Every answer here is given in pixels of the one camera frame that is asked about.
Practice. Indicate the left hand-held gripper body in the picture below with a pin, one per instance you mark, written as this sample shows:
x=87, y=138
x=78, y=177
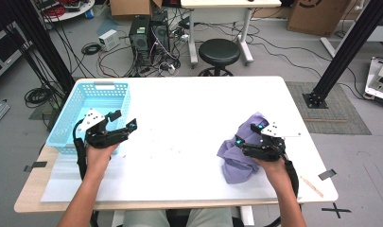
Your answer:
x=99, y=135

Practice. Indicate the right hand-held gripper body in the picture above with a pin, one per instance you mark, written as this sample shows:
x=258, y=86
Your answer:
x=268, y=149

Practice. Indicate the purple shorts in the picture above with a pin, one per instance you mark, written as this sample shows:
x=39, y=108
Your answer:
x=239, y=164

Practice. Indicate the light blue plastic basket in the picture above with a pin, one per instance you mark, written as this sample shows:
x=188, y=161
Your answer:
x=85, y=101

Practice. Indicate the person's right hand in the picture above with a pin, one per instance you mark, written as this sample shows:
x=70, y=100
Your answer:
x=274, y=171

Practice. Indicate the person's left hand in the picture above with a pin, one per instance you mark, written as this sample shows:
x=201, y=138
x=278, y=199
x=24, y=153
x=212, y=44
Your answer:
x=97, y=160

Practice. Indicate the thin wooden stick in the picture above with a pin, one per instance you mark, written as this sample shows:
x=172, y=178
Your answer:
x=312, y=186

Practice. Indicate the black tape strip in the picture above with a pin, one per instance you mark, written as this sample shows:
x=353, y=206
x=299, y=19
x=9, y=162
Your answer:
x=327, y=174
x=36, y=165

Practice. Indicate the white table leg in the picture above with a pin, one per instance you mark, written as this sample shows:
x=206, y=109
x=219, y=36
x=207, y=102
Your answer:
x=246, y=217

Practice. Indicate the grey floor mat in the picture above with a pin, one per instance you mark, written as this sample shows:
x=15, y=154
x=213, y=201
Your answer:
x=337, y=119

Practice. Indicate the small white device box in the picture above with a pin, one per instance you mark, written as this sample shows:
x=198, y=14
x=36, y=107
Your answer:
x=108, y=39

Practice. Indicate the black computer tower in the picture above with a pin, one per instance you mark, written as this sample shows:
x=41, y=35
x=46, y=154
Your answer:
x=139, y=41

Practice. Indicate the black round stool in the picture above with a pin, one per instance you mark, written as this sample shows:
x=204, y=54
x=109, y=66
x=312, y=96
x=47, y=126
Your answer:
x=219, y=52

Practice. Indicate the black tape cross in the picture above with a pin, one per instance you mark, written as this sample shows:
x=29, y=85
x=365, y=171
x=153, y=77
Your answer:
x=336, y=210

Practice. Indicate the open-sided computer tower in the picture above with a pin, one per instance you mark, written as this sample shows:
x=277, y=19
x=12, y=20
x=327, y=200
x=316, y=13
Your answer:
x=160, y=34

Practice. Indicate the person's legs in grey trousers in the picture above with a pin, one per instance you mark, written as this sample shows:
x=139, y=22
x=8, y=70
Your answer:
x=145, y=219

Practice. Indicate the round white table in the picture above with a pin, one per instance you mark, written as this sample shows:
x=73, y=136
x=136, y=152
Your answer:
x=72, y=14

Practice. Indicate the small open cardboard box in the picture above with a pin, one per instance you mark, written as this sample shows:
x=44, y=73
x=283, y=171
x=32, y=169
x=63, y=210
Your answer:
x=129, y=6

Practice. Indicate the large cardboard box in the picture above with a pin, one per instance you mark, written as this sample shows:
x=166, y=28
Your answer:
x=318, y=17

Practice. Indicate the grey metal shelf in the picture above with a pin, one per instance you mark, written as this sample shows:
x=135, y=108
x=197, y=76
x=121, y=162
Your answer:
x=3, y=53

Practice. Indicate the white-legged wooden desk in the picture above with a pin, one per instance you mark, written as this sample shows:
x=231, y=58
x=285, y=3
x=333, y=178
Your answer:
x=230, y=3

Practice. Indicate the white equipment base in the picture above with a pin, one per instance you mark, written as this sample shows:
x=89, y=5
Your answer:
x=379, y=80

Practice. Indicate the black metal frame post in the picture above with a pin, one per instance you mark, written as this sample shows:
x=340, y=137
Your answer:
x=38, y=41
x=346, y=47

